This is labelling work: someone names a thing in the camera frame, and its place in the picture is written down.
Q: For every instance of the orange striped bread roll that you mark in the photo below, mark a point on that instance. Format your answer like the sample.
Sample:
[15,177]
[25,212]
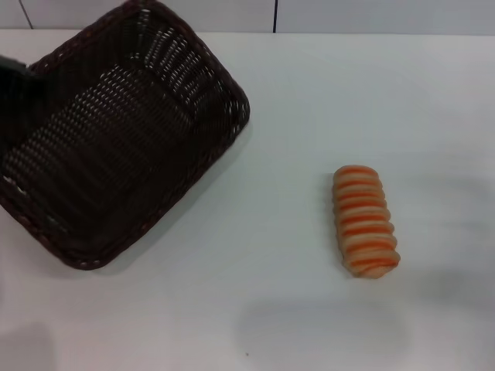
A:
[363,222]

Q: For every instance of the dark brown woven basket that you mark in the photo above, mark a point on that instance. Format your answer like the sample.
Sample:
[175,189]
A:
[127,154]

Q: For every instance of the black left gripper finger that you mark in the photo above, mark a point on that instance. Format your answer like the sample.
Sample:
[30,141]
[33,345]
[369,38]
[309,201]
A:
[17,83]

